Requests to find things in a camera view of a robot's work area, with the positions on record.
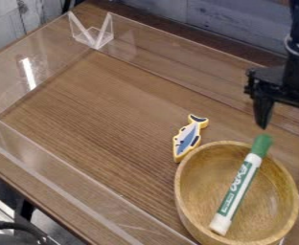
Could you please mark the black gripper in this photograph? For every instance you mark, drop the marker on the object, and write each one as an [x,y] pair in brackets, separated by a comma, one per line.
[276,84]

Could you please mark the green white marker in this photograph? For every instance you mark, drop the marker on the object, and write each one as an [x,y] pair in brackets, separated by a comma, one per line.
[221,222]

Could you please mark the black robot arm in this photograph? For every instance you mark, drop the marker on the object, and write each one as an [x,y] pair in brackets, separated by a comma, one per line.
[294,29]

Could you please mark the brown wooden bowl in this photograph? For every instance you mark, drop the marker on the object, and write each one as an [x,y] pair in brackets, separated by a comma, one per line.
[269,209]

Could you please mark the yellow blue fish toy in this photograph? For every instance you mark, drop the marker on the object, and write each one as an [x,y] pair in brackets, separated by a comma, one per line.
[187,138]

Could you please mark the clear acrylic corner bracket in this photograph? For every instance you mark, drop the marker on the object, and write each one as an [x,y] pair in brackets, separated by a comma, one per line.
[94,37]

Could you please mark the clear acrylic front wall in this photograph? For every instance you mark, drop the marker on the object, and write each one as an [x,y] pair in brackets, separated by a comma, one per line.
[100,215]

